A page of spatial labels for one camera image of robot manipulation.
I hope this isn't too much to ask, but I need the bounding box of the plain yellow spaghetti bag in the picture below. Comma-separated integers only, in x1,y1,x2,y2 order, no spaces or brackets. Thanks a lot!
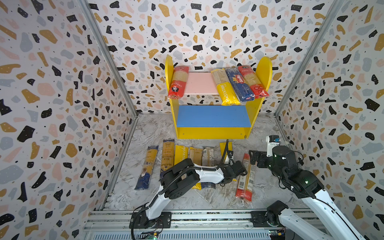
220,141,233,164

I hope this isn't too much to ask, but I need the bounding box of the blue Barilla spaghetti bag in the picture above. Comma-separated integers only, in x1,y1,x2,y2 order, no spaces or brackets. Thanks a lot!
225,68,255,102

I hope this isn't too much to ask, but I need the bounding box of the red spaghetti bag top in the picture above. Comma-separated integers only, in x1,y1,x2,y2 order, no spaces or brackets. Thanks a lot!
238,66,270,99

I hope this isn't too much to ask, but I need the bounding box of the red spaghetti bag black label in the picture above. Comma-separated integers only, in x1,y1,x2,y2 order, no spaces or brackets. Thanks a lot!
168,66,190,99

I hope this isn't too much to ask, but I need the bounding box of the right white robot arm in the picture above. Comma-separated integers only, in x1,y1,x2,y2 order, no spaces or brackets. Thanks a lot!
249,146,364,240

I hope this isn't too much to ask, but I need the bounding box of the yellow shelf with coloured boards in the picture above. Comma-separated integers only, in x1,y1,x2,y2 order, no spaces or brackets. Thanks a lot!
165,55,273,140

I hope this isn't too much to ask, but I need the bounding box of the red clear spaghetti bag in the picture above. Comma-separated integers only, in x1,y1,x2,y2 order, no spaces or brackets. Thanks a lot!
236,154,257,202

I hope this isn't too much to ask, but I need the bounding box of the clear white label spaghetti bag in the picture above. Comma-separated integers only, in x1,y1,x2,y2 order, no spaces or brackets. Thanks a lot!
201,147,216,189

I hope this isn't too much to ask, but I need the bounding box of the yellow Pastatime spaghetti bag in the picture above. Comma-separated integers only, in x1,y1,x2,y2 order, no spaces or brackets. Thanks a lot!
174,145,189,165

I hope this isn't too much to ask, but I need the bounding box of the orange blue spaghetti bag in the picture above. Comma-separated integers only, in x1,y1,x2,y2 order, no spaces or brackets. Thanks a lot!
160,139,175,181

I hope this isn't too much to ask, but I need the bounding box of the dark blue spaghetti bag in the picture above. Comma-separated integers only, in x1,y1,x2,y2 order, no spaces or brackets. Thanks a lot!
135,146,159,190

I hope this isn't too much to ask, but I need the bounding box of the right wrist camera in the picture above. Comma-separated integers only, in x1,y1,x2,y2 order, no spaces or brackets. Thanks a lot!
266,135,280,158

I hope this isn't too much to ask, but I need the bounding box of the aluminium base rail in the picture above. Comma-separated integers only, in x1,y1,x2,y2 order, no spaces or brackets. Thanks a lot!
82,209,343,240

